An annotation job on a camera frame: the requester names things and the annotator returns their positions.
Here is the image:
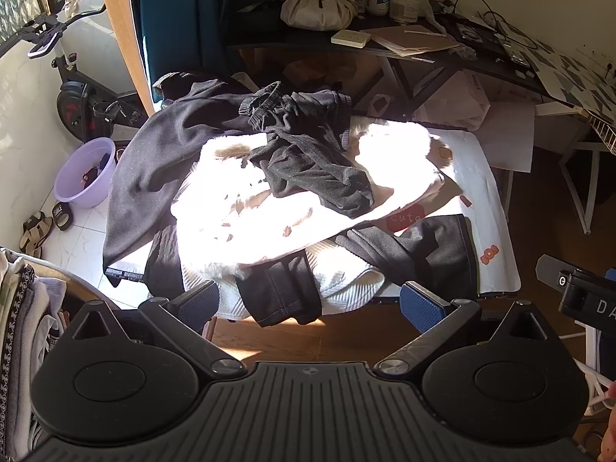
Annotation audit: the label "black framed window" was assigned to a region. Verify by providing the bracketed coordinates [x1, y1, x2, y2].
[0, 0, 94, 46]

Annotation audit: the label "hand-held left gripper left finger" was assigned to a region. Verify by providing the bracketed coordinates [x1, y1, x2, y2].
[67, 280, 247, 377]

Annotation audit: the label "black cable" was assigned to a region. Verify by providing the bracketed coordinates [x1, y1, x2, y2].
[452, 0, 547, 51]

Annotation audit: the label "pink plastic bag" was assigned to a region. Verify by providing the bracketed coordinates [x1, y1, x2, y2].
[418, 70, 492, 132]

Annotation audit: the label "white drawstring bag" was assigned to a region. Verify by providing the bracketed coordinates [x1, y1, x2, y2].
[280, 0, 359, 30]

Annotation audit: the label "large dark grey garment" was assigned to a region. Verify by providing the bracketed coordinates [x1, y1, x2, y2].
[102, 73, 273, 286]

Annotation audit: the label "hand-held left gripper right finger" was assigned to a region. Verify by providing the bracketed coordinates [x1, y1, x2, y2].
[375, 280, 554, 378]

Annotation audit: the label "stack of folded clothes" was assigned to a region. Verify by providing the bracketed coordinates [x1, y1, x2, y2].
[0, 248, 73, 453]

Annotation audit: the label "brown envelope and papers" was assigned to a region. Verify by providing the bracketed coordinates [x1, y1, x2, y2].
[361, 24, 461, 57]

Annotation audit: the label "white metal frame stand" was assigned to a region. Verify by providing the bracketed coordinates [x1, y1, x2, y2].
[558, 106, 616, 235]

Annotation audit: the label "black exercise bike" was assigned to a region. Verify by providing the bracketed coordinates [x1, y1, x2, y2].
[14, 5, 150, 142]

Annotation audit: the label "black slipper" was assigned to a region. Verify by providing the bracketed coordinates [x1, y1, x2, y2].
[50, 202, 74, 231]

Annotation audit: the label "red and dark laundry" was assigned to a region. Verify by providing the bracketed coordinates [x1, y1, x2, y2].
[79, 153, 112, 189]

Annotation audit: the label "white plastic jar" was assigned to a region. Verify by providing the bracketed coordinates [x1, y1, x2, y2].
[390, 0, 432, 23]

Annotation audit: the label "purple plastic basin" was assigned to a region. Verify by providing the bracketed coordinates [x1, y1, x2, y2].
[53, 137, 117, 209]

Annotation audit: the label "white fluffy jacket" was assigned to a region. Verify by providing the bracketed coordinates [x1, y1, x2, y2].
[171, 119, 448, 273]

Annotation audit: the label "teal curtain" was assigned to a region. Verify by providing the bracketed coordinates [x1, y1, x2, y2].
[139, 0, 233, 85]

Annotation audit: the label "white covered folding table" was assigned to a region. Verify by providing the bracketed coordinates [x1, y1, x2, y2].
[346, 122, 524, 305]

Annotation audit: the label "white flat box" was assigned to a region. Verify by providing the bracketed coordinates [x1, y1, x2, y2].
[331, 29, 372, 49]

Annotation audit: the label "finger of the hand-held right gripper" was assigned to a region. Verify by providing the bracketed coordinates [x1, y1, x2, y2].
[536, 253, 576, 294]

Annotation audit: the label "dark grey crumpled pants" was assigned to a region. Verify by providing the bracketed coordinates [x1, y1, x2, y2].
[239, 82, 376, 219]

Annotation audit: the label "white ribbed garment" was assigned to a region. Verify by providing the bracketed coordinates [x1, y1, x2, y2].
[180, 238, 386, 321]

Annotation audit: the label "brown sandal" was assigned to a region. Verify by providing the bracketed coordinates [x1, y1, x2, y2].
[22, 211, 55, 234]
[18, 228, 52, 256]

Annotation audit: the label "geometric patterned bed sheet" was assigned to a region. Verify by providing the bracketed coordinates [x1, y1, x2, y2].
[500, 22, 616, 123]

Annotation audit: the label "wooden door frame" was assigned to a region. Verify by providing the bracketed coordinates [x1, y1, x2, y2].
[94, 0, 156, 117]

